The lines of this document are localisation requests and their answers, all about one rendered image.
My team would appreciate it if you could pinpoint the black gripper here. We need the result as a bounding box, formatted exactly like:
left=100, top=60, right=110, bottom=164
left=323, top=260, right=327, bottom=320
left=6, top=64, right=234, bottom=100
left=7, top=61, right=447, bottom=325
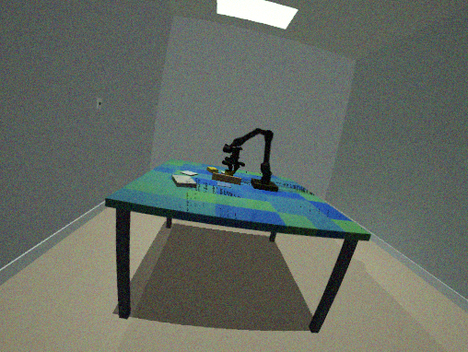
left=222, top=154, right=245, bottom=174

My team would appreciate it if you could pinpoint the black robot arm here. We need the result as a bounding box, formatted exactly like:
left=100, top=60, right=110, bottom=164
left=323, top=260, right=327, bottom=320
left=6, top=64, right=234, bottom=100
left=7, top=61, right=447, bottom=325
left=223, top=128, right=274, bottom=185

